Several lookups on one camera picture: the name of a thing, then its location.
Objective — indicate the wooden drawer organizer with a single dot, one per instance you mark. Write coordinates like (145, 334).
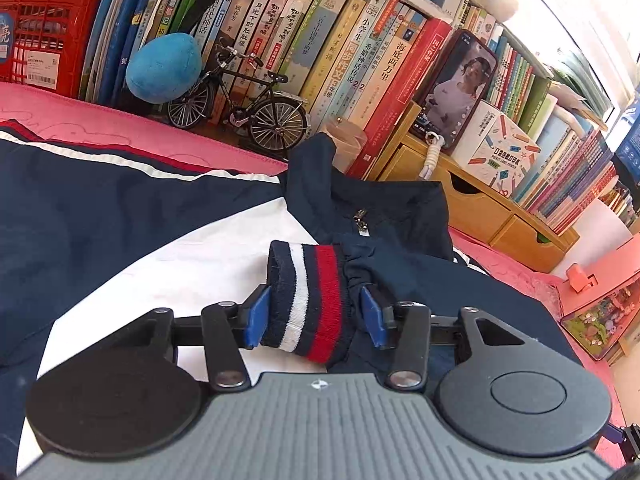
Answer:
(480, 210)

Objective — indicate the row of slim pastel books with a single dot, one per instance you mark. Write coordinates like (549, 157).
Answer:
(570, 180)

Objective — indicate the clear jar with pink lid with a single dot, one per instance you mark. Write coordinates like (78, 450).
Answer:
(345, 142)

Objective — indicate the white pencil-print carton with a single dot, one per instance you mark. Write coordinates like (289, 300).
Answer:
(500, 152)

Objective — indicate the row of thin glossy books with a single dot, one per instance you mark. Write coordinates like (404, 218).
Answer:
(617, 205)

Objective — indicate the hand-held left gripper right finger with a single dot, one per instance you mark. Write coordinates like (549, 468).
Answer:
(372, 320)

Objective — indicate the row of tall children's books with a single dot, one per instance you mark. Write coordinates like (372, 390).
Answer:
(300, 45)

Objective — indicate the dark blue card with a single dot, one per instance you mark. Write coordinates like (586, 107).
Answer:
(630, 145)

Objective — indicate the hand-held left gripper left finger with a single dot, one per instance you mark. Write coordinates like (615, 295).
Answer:
(259, 317)

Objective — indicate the blue egg-shaped plush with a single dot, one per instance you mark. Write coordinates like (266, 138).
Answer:
(162, 67)

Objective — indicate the black model bicycle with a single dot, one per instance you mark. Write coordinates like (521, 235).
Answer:
(265, 120)

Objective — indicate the navy and white zip jacket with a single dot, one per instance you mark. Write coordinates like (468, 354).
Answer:
(125, 210)

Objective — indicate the pink rabbit-print mat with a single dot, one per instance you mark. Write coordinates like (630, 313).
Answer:
(100, 125)

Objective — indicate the pink miniature house kit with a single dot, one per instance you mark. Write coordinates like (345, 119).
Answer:
(605, 300)

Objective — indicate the red plastic crate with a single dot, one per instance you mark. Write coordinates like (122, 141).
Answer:
(45, 40)

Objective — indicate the row of small green books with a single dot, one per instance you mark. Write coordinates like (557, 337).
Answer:
(515, 70)

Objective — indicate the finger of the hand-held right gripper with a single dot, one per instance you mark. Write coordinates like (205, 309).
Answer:
(627, 442)

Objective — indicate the smartphone in dark case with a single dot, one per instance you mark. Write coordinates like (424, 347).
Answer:
(457, 90)

